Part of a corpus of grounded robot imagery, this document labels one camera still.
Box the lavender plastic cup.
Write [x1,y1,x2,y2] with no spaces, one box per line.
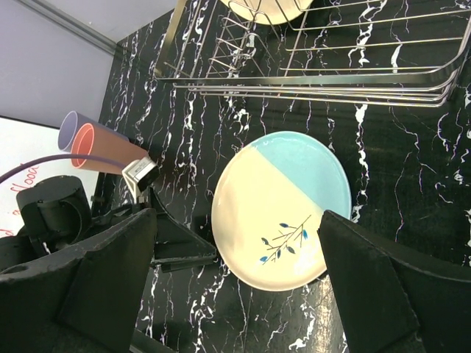
[57,111,129,152]

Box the aluminium frame rail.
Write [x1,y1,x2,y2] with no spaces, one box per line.
[17,0,117,56]

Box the white whiteboard with red writing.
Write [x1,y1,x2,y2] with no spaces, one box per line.
[0,118,99,237]

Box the pink and cream plate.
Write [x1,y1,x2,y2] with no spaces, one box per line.
[221,0,313,25]

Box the blue and cream plate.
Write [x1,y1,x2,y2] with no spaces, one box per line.
[210,131,352,291]

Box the chrome wire dish rack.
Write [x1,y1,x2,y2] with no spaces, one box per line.
[154,1,470,107]

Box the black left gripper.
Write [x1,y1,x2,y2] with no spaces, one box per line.
[90,188,217,272]

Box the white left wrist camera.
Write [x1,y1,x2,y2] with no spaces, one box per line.
[121,156,159,204]

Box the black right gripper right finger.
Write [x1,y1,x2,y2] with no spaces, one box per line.
[319,210,470,352]

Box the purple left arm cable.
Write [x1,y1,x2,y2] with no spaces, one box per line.
[0,154,130,185]

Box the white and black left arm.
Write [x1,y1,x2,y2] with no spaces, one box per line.
[1,176,216,272]

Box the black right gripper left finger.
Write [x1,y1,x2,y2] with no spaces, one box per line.
[1,209,157,352]

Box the pink plastic cup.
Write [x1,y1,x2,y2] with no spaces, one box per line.
[71,123,148,175]

